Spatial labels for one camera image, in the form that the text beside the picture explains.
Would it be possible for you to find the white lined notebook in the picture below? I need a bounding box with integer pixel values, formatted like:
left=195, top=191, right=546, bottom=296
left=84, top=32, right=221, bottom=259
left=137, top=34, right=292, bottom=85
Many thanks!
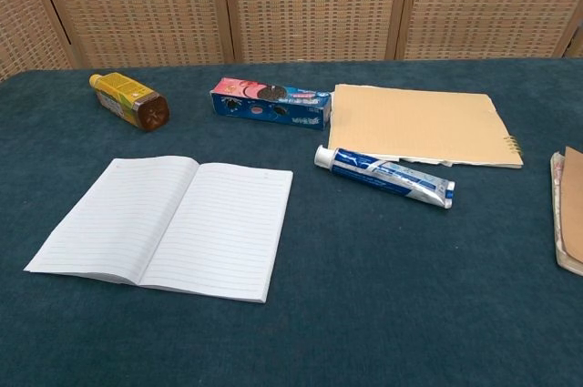
left=23, top=155, right=294, bottom=305

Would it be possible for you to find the brown book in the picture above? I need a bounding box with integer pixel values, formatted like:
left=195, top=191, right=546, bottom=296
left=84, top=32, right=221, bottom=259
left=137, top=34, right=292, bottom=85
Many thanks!
left=549, top=146, right=583, bottom=277

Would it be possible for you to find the blue cookie box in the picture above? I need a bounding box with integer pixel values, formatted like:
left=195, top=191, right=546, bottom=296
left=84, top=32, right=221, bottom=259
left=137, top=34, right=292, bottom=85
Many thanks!
left=209, top=76, right=332, bottom=131

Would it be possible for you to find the blue white toothpaste tube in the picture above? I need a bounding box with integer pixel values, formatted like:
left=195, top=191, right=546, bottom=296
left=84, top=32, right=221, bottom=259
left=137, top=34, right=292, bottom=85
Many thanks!
left=313, top=145, right=456, bottom=210

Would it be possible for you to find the tan spiral bound sketchbook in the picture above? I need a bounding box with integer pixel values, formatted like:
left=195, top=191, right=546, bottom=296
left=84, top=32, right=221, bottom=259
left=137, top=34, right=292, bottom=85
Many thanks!
left=327, top=83, right=525, bottom=169

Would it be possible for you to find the dark teal table cloth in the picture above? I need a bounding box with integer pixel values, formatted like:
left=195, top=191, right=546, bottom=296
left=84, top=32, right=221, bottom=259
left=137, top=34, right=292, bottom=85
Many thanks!
left=0, top=57, right=583, bottom=387

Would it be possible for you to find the woven folding screen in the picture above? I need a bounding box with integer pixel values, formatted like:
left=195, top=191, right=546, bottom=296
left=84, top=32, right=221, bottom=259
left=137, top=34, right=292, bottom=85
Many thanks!
left=0, top=0, right=583, bottom=84

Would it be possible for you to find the brown tea bottle yellow label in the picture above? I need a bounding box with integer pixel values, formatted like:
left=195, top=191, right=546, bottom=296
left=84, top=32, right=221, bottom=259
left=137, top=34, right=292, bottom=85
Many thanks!
left=88, top=73, right=171, bottom=133

